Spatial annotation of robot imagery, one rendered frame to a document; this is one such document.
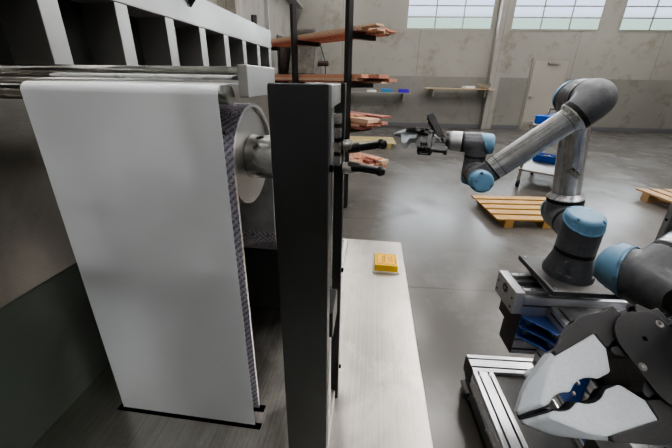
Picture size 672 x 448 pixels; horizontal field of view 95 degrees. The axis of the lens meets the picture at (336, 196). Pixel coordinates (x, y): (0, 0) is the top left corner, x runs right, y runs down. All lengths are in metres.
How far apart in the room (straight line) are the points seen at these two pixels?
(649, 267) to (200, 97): 0.62
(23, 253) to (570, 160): 1.41
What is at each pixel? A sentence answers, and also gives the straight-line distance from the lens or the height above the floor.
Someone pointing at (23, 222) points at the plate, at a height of 1.24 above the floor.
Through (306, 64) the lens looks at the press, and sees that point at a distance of 6.92.
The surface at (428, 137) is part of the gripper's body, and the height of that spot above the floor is 1.25.
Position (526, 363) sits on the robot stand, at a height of 0.23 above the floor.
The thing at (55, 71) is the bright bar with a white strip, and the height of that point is 1.45.
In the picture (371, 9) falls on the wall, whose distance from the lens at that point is 11.03.
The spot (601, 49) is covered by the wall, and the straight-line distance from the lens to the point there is 13.18.
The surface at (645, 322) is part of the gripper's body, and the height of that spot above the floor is 1.26.
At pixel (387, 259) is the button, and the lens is 0.99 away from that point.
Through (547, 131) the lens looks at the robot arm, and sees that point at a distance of 1.15.
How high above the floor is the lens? 1.44
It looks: 21 degrees down
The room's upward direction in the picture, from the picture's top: 1 degrees clockwise
